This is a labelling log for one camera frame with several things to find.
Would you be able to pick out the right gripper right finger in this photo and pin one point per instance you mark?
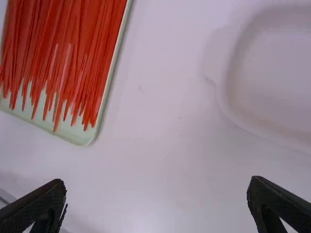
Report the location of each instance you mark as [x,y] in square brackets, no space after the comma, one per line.
[274,204]

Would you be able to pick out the pale tray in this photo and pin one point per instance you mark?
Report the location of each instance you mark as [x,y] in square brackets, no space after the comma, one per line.
[73,136]

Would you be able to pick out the white dish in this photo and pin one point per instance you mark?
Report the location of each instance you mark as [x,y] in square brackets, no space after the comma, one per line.
[267,72]

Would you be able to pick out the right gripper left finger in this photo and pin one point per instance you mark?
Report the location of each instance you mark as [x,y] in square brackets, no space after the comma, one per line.
[29,211]

